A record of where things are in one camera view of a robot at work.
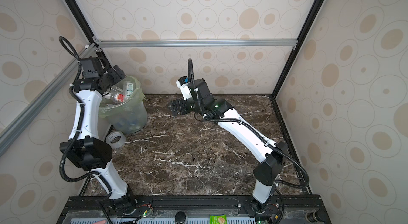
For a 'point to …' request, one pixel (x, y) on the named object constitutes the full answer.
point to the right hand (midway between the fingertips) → (175, 102)
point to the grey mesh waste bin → (129, 121)
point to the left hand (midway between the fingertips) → (118, 69)
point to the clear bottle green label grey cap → (128, 89)
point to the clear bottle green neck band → (119, 97)
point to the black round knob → (180, 217)
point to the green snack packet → (218, 219)
